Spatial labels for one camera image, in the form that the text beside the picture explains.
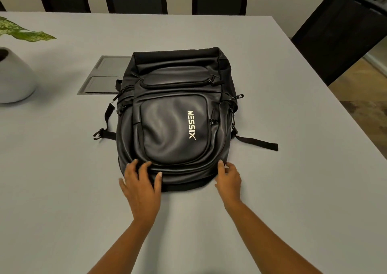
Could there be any person's left hand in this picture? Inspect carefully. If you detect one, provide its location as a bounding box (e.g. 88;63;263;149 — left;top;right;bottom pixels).
119;159;164;228

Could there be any person's right hand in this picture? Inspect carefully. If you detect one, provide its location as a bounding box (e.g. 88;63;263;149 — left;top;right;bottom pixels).
214;159;243;208

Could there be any black backpack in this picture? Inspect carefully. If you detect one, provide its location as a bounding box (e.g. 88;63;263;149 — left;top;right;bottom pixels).
92;47;279;193

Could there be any person's right forearm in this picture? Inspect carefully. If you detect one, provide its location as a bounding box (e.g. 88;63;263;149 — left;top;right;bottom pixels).
223;199;324;274

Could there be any person's left forearm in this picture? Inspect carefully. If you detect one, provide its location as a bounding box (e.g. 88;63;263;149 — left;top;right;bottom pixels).
87;216;157;274

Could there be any white round plant pot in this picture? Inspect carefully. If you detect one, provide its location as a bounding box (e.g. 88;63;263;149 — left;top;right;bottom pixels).
0;46;38;104

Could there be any small variegated table plant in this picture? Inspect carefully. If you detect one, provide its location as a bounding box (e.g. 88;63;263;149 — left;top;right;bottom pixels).
0;0;58;43

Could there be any grey table cable box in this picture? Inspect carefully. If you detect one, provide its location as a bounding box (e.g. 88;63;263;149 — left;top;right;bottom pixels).
76;55;133;96

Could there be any black chair with top handle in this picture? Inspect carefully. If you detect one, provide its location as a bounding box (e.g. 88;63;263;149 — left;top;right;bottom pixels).
291;0;387;87

